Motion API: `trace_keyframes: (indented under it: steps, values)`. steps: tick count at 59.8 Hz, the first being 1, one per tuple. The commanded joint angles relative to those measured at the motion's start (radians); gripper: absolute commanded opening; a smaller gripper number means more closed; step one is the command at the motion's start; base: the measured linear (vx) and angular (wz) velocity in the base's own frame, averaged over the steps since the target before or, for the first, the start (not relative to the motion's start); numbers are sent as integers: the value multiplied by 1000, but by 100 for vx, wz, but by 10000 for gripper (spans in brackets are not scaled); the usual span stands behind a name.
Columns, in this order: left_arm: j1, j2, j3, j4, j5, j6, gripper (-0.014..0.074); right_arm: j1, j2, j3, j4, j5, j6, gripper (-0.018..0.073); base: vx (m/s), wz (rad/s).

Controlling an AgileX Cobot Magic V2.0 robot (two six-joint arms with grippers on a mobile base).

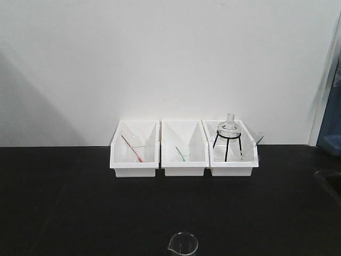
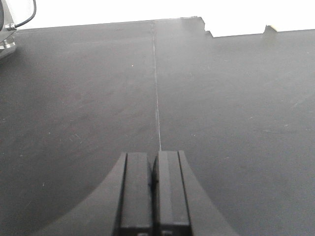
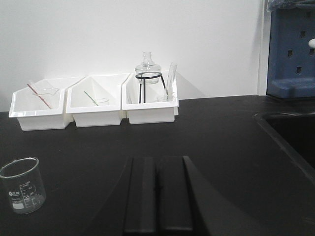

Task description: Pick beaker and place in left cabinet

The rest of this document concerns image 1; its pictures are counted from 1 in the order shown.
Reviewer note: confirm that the clear glass beaker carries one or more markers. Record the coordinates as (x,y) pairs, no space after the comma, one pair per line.
(183,243)

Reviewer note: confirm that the beaker in middle bin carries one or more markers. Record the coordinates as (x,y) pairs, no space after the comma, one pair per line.
(184,153)

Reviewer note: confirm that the beaker in bin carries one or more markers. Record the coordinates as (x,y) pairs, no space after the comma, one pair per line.
(141,147)
(184,153)

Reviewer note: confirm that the beaker in left bin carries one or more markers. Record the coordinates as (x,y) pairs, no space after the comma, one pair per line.
(141,147)

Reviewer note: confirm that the middle white storage bin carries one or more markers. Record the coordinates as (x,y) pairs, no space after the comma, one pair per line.
(189,134)

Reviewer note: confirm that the white storage bin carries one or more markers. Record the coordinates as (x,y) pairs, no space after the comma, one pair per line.
(189,134)
(150,130)
(236,165)

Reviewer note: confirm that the green glass stirring rod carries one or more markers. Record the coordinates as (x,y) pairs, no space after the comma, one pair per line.
(181,155)

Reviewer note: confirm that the left white storage bin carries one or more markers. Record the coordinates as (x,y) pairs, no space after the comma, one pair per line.
(150,130)

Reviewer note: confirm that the red glass stirring rod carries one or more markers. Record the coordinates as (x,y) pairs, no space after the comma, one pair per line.
(133,149)

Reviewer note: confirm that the clear round-bottom glass flask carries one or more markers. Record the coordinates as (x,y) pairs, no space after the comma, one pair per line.
(228,128)

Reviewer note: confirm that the right white storage bin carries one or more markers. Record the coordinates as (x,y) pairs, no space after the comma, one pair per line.
(236,165)

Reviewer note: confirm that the clear glass test tube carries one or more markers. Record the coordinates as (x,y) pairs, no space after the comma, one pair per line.
(258,138)

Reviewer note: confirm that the blue bin at right edge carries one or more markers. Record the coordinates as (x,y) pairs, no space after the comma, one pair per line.
(329,135)

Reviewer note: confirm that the black wire tripod stand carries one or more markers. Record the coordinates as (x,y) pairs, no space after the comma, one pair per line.
(226,149)

